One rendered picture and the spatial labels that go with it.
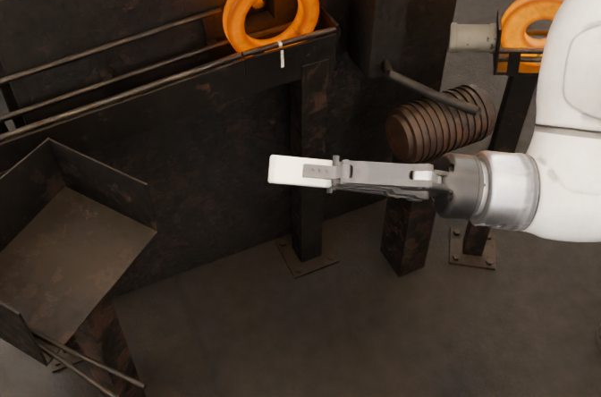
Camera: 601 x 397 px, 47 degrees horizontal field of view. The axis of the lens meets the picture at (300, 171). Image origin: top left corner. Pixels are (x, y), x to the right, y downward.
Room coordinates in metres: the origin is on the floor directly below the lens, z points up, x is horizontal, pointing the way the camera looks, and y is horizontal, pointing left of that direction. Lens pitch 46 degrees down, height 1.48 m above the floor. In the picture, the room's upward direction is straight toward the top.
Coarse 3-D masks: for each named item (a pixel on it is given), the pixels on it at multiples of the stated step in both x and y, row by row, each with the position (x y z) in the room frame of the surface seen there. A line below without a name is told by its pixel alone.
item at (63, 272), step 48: (48, 144) 0.80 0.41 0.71; (0, 192) 0.70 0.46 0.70; (48, 192) 0.77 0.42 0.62; (96, 192) 0.76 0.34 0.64; (144, 192) 0.70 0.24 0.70; (0, 240) 0.68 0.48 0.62; (48, 240) 0.69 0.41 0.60; (96, 240) 0.69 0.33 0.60; (144, 240) 0.68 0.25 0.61; (0, 288) 0.60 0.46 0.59; (48, 288) 0.60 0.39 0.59; (96, 288) 0.60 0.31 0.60; (0, 336) 0.52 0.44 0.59; (48, 336) 0.52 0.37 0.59; (96, 336) 0.62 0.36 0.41
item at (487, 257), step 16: (512, 80) 1.11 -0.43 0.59; (528, 80) 1.10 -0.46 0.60; (512, 96) 1.10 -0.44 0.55; (528, 96) 1.10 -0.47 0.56; (512, 112) 1.10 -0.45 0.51; (496, 128) 1.12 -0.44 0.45; (512, 128) 1.10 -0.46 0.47; (496, 144) 1.10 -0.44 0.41; (512, 144) 1.10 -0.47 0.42; (464, 240) 1.13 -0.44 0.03; (480, 240) 1.10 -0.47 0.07; (464, 256) 1.10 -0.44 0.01; (480, 256) 1.10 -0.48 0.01
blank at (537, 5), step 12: (516, 0) 1.15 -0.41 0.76; (528, 0) 1.12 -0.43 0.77; (540, 0) 1.11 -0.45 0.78; (552, 0) 1.11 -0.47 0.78; (516, 12) 1.12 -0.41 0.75; (528, 12) 1.11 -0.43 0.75; (540, 12) 1.11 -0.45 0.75; (552, 12) 1.11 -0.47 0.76; (504, 24) 1.12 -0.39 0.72; (516, 24) 1.12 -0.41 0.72; (528, 24) 1.11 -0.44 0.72; (504, 36) 1.12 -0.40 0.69; (516, 36) 1.12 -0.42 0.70; (528, 36) 1.14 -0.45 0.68
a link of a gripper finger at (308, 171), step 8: (304, 168) 0.52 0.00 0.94; (312, 168) 0.52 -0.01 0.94; (320, 168) 0.52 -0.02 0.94; (328, 168) 0.52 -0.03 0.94; (336, 168) 0.52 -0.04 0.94; (344, 168) 0.51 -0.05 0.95; (304, 176) 0.52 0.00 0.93; (312, 176) 0.51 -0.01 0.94; (320, 176) 0.52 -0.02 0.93; (328, 176) 0.52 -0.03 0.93; (336, 176) 0.51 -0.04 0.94; (344, 176) 0.51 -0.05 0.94
